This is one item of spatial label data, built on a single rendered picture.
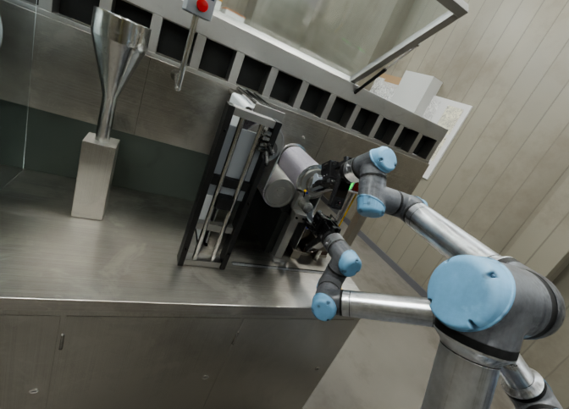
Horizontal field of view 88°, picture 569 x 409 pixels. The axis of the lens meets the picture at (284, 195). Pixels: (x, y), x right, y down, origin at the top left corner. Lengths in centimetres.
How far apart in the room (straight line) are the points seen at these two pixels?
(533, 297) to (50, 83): 139
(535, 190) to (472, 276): 297
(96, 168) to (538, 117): 349
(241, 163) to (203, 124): 43
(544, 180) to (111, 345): 336
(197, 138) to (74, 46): 49
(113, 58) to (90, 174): 36
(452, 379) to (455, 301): 12
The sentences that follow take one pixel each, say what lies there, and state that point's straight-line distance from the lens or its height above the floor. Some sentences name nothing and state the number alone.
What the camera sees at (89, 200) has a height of 97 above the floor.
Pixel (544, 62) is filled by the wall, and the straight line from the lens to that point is 385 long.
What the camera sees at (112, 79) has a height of 137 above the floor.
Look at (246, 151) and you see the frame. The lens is 89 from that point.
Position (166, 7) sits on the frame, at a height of 161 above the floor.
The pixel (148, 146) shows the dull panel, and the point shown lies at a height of 111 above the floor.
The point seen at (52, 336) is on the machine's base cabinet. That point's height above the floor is 74.
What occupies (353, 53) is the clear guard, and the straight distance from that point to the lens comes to 135.
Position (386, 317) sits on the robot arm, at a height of 109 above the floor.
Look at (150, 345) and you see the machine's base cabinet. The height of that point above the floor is 70.
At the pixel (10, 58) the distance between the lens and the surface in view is 118.
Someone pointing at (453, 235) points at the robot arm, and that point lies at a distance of 77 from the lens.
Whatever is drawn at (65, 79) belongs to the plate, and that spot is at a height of 127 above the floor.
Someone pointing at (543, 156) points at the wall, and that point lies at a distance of 353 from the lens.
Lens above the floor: 155
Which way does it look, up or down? 20 degrees down
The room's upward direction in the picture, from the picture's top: 24 degrees clockwise
